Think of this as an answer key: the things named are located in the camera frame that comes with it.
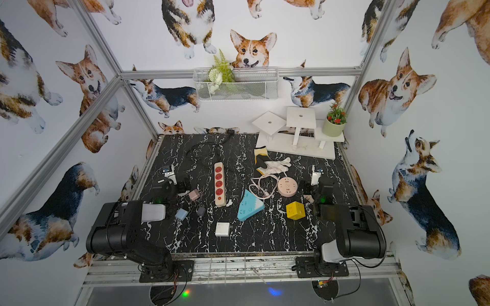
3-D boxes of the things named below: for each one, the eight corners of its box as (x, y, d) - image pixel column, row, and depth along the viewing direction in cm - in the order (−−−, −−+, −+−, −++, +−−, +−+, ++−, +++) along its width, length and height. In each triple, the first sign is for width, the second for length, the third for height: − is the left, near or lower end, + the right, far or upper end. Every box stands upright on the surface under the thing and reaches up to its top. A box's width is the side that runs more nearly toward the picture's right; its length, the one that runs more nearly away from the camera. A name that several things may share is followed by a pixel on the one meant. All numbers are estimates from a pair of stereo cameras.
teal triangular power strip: (229, 212, 91) (228, 208, 88) (246, 193, 97) (246, 189, 94) (248, 228, 86) (247, 224, 83) (265, 207, 93) (265, 203, 89)
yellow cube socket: (287, 220, 88) (289, 215, 83) (286, 207, 92) (287, 201, 87) (304, 220, 88) (306, 215, 83) (302, 207, 92) (304, 201, 87)
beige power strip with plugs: (216, 207, 93) (215, 204, 90) (214, 166, 108) (213, 162, 106) (227, 205, 93) (226, 202, 91) (223, 165, 109) (223, 161, 106)
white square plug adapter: (216, 236, 84) (215, 234, 81) (218, 224, 87) (216, 222, 85) (229, 236, 84) (228, 234, 81) (230, 224, 87) (229, 222, 85)
